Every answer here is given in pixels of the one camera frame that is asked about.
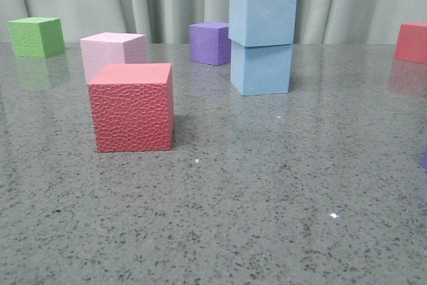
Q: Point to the light blue foam cube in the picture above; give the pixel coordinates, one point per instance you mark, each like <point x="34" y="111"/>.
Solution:
<point x="262" y="22"/>
<point x="261" y="69"/>

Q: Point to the dark purple foam cube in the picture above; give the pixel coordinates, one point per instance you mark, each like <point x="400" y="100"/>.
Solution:
<point x="209" y="43"/>

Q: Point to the textured red foam cube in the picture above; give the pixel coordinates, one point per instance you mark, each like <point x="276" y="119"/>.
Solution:
<point x="132" y="107"/>

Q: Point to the pink foam cube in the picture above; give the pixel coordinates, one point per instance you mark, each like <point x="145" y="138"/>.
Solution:
<point x="106" y="48"/>

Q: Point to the green foam cube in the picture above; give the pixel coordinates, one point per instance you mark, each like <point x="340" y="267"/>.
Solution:
<point x="37" y="36"/>

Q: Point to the smooth red foam cube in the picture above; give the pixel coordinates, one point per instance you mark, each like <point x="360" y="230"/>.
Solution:
<point x="411" y="43"/>

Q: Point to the light purple foam cube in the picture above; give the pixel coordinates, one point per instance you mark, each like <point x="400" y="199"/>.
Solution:
<point x="424" y="159"/>

